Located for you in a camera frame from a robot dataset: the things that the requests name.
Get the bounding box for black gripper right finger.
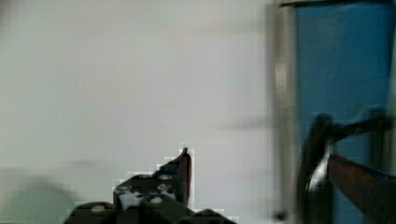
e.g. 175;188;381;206
328;153;396;224

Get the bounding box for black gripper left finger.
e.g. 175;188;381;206
64;148;236;224

